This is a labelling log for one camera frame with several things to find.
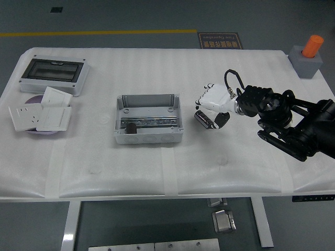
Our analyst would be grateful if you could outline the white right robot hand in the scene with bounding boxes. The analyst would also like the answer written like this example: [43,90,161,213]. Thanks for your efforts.
[194,83,239,130]

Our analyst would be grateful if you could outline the open grey junction box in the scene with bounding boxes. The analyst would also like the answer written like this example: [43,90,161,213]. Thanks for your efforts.
[113,93,184,145]

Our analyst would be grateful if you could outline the grey distribution box dark window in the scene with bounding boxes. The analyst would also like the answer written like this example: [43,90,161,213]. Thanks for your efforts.
[18,54,91,97]

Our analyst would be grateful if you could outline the black floor sign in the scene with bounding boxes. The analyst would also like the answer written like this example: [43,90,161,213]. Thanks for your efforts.
[197,32,243,50]

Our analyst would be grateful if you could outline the white foam table mat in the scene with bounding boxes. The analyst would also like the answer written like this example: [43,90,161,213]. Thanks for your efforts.
[0,47,335,199]

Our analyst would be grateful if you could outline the grey block holder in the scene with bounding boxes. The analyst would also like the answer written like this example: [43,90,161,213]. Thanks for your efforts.
[288,45,322,79]

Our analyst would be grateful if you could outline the small silver metal block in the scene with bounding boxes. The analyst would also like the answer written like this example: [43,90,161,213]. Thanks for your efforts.
[207,198,228,208]

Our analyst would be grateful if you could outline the orange cylinder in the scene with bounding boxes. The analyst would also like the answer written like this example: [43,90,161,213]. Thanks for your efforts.
[301,35,325,59]

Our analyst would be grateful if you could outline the yellow floor tape line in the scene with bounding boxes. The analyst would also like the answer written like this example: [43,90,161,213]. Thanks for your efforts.
[0,29,198,38]

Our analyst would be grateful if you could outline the white table leg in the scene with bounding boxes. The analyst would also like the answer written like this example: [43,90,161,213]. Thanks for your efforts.
[250,197,274,248]
[60,200,82,251]

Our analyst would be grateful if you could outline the black table control panel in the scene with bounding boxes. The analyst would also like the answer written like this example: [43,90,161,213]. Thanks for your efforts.
[292,195,335,202]

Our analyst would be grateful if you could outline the white tape strip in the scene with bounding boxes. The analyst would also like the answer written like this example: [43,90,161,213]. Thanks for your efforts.
[44,142,66,199]

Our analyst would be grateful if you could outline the purple round plate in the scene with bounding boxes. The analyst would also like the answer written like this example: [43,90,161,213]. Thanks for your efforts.
[25,95,61,136]

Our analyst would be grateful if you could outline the grey metal base plate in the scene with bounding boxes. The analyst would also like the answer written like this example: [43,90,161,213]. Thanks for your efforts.
[154,238,220,251]
[88,243,155,251]

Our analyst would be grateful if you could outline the white wall switch plate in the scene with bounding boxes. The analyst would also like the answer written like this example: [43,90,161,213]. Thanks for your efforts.
[41,86,73,107]
[36,106,72,132]

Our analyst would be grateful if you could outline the white wall socket plate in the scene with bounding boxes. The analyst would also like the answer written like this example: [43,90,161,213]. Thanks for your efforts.
[8,104,43,132]

